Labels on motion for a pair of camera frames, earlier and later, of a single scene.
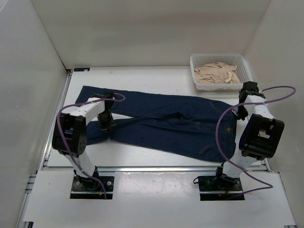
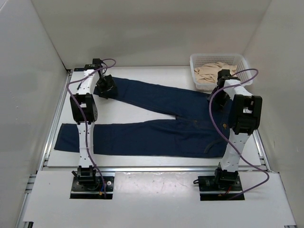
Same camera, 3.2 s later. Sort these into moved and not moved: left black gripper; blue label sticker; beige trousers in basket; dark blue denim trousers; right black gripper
Moved: dark blue denim trousers; left black gripper; right black gripper
Not moved: blue label sticker; beige trousers in basket
